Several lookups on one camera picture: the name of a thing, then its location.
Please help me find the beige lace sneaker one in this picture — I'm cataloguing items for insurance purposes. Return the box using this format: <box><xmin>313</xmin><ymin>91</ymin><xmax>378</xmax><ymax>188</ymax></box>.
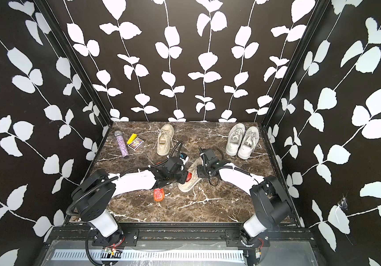
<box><xmin>157</xmin><ymin>124</ymin><xmax>174</xmax><ymax>156</ymax></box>
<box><xmin>178</xmin><ymin>158</ymin><xmax>203</xmax><ymax>192</ymax></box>

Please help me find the red orange insole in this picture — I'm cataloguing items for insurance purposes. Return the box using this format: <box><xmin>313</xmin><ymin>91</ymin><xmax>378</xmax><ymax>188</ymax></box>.
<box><xmin>153</xmin><ymin>188</ymin><xmax>165</xmax><ymax>202</ymax></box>

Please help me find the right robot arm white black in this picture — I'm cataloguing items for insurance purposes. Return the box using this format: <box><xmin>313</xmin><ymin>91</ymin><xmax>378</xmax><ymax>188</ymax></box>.
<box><xmin>197</xmin><ymin>148</ymin><xmax>292</xmax><ymax>238</ymax></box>

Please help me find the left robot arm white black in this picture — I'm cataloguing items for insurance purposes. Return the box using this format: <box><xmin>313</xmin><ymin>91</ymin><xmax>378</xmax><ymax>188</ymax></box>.
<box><xmin>66</xmin><ymin>141</ymin><xmax>188</xmax><ymax>238</ymax></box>

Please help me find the white sneaker inner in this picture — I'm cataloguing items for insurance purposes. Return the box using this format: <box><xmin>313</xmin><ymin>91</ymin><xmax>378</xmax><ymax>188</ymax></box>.
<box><xmin>225</xmin><ymin>123</ymin><xmax>246</xmax><ymax>156</ymax></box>

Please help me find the white sneaker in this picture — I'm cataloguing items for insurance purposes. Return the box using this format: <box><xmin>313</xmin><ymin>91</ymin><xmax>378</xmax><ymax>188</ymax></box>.
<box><xmin>225</xmin><ymin>123</ymin><xmax>246</xmax><ymax>156</ymax></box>
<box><xmin>238</xmin><ymin>126</ymin><xmax>260</xmax><ymax>160</ymax></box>

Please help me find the purple card box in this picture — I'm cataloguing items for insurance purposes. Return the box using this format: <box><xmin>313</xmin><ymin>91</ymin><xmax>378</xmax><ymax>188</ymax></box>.
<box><xmin>128</xmin><ymin>137</ymin><xmax>144</xmax><ymax>150</ymax></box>

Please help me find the white sneaker outer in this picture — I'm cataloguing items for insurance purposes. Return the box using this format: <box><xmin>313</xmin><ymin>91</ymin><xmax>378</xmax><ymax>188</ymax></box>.
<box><xmin>238</xmin><ymin>126</ymin><xmax>260</xmax><ymax>160</ymax></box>

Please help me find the yellow small block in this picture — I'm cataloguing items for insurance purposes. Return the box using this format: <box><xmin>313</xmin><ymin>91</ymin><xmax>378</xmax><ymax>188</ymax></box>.
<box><xmin>127</xmin><ymin>134</ymin><xmax>137</xmax><ymax>145</ymax></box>

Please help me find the purple glitter bottle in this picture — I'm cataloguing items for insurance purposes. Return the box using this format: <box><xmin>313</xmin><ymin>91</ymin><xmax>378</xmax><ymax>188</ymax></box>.
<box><xmin>114</xmin><ymin>130</ymin><xmax>129</xmax><ymax>157</ymax></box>

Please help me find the white ventilation grille strip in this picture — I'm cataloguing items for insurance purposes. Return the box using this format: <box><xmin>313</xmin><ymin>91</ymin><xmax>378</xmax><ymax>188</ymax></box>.
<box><xmin>50</xmin><ymin>249</ymin><xmax>246</xmax><ymax>262</ymax></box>

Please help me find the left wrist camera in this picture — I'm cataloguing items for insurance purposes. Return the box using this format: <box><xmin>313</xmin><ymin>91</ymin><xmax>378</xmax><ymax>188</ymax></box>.
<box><xmin>178</xmin><ymin>152</ymin><xmax>189</xmax><ymax>165</ymax></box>

